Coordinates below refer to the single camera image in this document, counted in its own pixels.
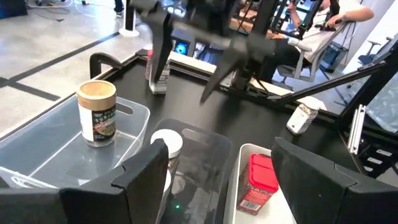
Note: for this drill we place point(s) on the person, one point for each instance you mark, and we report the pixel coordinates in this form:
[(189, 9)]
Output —
[(323, 40)]

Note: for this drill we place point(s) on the blue lit screen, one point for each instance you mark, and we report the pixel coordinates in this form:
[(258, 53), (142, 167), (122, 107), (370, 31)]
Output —
[(181, 48)]

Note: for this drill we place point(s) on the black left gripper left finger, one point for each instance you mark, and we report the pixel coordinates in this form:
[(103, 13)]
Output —
[(136, 193)]

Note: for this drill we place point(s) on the person's leg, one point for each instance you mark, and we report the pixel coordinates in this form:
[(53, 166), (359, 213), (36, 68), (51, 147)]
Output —
[(118, 6)]

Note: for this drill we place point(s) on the grey office chair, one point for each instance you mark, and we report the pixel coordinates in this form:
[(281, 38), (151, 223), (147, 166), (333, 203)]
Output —
[(295, 62), (370, 54)]

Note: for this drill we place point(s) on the black diagonal frame brace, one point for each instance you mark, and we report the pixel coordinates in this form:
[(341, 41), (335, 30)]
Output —
[(326, 82)]

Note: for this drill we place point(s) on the clear plastic bin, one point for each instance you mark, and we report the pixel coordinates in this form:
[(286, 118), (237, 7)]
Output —
[(136, 124)]

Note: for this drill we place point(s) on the black vertical frame post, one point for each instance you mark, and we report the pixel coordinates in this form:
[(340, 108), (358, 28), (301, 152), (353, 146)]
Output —
[(370, 90)]

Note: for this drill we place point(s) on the black box white labels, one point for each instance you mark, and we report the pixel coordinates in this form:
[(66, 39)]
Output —
[(379, 155)]

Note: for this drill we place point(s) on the silver aluminium bars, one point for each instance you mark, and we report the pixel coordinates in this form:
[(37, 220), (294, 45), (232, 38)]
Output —
[(356, 130)]

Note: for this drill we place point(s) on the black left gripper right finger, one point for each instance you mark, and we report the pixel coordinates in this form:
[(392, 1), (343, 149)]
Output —
[(311, 186)]

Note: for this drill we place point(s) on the white floor post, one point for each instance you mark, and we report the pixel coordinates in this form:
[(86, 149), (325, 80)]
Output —
[(129, 18)]

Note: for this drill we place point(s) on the blue grey bin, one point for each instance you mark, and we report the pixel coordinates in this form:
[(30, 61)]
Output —
[(331, 57)]

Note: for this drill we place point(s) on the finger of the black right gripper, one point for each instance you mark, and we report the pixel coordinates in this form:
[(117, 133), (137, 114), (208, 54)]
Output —
[(227, 65), (160, 37)]

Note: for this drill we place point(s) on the grey translucent plastic bin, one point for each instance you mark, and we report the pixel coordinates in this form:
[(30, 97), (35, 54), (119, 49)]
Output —
[(211, 161)]

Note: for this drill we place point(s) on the gold lid spice jar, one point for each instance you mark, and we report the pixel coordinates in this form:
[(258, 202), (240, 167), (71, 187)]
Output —
[(96, 118)]

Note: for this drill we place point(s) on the black table clamp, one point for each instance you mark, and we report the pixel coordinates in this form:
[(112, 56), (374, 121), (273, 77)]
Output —
[(104, 60)]

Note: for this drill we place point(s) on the black computer box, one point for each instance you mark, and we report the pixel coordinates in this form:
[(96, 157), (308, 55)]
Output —
[(12, 7)]

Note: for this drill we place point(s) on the white plastic bin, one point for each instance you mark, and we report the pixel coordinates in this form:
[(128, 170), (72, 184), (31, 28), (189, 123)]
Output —
[(231, 186)]

